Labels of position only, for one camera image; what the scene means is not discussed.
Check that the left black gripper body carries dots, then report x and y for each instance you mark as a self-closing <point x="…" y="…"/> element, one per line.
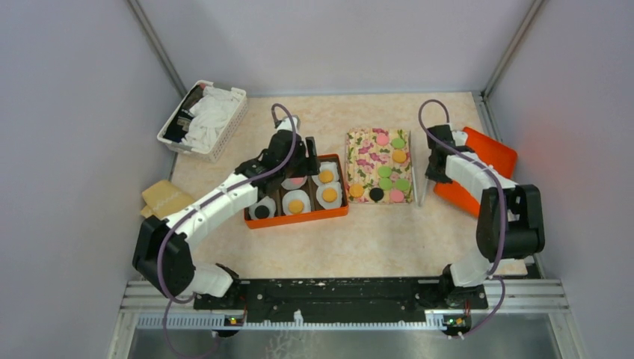
<point x="302" y="165"/>

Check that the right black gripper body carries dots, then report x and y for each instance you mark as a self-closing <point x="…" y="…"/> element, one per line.
<point x="436" y="174"/>

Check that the metal tongs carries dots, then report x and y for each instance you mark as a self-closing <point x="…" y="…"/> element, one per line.
<point x="420" y="180"/>

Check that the pink cookie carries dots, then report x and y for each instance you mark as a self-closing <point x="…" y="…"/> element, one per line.
<point x="382" y="139"/>
<point x="299" y="181"/>
<point x="396" y="196"/>

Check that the yellow cookie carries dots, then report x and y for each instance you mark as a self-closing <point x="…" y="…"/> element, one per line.
<point x="326" y="176"/>
<point x="399" y="156"/>
<point x="296" y="206"/>
<point x="356" y="190"/>
<point x="329" y="195"/>

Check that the orange cookie box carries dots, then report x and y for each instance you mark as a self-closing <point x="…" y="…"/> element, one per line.
<point x="317" y="212"/>

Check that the orange box lid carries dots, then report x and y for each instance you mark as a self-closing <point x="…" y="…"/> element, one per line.
<point x="498" y="156"/>

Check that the floral serving tray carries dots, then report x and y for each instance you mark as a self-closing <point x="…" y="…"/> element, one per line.
<point x="363" y="157"/>

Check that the black cookie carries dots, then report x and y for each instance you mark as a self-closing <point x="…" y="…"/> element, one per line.
<point x="376" y="194"/>
<point x="261" y="212"/>

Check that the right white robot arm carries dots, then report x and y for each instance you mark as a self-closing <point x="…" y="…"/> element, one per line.
<point x="510" y="217"/>

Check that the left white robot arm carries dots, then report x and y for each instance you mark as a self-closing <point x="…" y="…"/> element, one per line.
<point x="163" y="252"/>

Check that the paper cup middle left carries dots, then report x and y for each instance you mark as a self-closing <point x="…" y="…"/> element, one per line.
<point x="288" y="186"/>

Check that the paper cup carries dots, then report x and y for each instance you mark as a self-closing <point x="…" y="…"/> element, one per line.
<point x="327" y="206"/>
<point x="333" y="166"/>
<point x="288" y="186"/>
<point x="266" y="201"/>
<point x="296" y="194"/>

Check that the paper cup back left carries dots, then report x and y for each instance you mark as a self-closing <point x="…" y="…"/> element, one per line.
<point x="333" y="166"/>

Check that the paper cup middle right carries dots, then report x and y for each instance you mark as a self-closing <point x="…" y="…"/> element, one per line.
<point x="296" y="194"/>

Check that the green cookie back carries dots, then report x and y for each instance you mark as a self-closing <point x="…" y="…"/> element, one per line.
<point x="398" y="143"/>

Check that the green cookie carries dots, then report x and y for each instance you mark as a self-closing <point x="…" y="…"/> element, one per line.
<point x="385" y="183"/>
<point x="402" y="185"/>
<point x="398" y="143"/>
<point x="384" y="172"/>

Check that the green cookie right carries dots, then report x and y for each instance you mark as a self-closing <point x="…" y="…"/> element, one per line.
<point x="402" y="185"/>

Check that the paper cup back right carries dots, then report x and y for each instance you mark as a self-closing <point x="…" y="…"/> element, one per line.
<point x="327" y="206"/>

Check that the paper cup front left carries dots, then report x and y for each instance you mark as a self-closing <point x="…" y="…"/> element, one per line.
<point x="266" y="201"/>

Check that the pink cookie back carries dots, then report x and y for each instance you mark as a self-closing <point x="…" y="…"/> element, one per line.
<point x="382" y="139"/>

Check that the green cookie middle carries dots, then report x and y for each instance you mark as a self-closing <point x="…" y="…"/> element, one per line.
<point x="384" y="172"/>

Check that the pink cookie front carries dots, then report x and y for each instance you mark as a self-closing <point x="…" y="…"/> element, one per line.
<point x="396" y="196"/>

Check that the green cookie lower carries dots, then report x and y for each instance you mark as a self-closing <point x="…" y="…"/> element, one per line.
<point x="385" y="183"/>

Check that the black cookie front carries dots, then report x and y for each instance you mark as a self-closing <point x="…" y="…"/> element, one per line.
<point x="376" y="194"/>

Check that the white plastic basket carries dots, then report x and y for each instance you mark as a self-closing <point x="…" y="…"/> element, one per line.
<point x="224" y="136"/>

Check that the white cloth in basket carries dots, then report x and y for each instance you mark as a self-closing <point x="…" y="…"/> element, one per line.
<point x="212" y="113"/>

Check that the dark item in basket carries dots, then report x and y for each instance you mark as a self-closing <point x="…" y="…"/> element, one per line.
<point x="178" y="125"/>

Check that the yellow folded cloth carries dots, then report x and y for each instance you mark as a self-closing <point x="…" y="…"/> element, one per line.
<point x="163" y="199"/>

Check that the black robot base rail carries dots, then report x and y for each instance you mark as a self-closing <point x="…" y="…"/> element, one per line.
<point x="343" y="300"/>

